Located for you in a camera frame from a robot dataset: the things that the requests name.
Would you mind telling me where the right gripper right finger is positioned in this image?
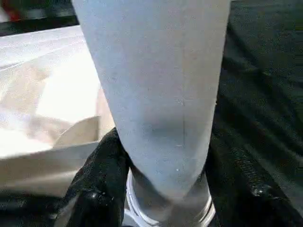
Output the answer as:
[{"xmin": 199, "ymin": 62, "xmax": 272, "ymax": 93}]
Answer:
[{"xmin": 204, "ymin": 135, "xmax": 303, "ymax": 227}]

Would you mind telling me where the white plastic table leg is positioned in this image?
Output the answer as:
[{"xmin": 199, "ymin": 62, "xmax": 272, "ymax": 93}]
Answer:
[{"xmin": 71, "ymin": 0, "xmax": 232, "ymax": 227}]

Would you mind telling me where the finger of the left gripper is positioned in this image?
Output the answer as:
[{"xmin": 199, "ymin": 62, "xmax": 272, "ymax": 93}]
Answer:
[{"xmin": 0, "ymin": 192, "xmax": 67, "ymax": 227}]

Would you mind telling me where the white plastic table top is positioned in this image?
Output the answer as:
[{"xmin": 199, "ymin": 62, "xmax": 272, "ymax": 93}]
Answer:
[{"xmin": 0, "ymin": 25, "xmax": 118, "ymax": 197}]

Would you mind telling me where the white cabinet with glass doors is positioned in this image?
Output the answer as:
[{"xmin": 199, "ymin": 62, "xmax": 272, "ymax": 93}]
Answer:
[{"xmin": 0, "ymin": 0, "xmax": 79, "ymax": 23}]

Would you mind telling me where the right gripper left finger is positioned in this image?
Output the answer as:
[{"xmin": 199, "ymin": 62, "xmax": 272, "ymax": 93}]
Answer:
[{"xmin": 53, "ymin": 127, "xmax": 132, "ymax": 227}]

